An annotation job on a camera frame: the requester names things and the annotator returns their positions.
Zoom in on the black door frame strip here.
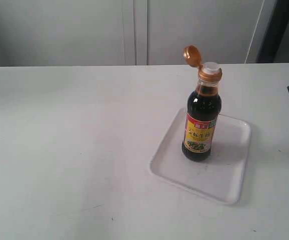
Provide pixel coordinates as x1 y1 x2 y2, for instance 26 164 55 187
256 0 289 64

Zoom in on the dark soy sauce bottle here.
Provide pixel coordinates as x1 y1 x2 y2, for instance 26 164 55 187
181 45 223 162

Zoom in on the white plastic tray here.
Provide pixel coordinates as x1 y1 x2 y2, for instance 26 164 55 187
149 107 252 205

